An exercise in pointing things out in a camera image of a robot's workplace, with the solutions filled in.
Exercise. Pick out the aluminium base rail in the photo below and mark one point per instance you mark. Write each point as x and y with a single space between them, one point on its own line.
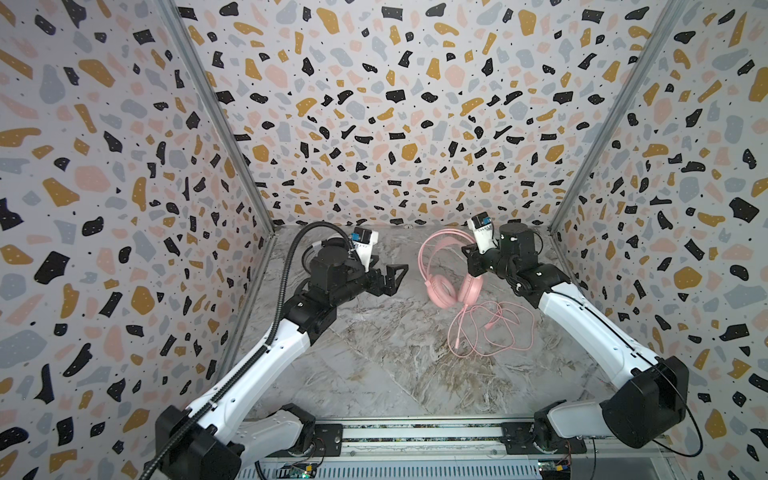
459 448

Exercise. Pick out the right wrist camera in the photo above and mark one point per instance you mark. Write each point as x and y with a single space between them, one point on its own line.
483 231

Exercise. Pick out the corner aluminium post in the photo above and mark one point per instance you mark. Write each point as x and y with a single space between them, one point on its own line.
669 16
168 12

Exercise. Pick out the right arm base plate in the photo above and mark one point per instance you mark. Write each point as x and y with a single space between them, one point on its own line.
534 437

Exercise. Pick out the right corner aluminium post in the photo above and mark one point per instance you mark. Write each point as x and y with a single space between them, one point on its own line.
669 16

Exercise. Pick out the pink headphones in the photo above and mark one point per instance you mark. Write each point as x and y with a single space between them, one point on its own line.
440 278

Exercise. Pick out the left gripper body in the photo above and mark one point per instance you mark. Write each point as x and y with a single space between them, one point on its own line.
356 280

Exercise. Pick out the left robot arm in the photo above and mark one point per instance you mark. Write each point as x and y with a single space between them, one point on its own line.
210 439

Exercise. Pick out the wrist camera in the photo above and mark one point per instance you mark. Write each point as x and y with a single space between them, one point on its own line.
364 241
483 231

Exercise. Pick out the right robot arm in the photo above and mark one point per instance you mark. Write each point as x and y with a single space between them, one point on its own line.
651 391

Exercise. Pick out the left corner aluminium post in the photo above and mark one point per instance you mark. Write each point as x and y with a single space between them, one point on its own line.
168 12

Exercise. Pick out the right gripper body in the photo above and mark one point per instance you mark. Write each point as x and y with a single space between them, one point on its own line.
477 262

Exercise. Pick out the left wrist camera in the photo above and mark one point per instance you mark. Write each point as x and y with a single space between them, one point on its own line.
364 241

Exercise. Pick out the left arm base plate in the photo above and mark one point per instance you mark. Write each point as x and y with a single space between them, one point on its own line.
321 440

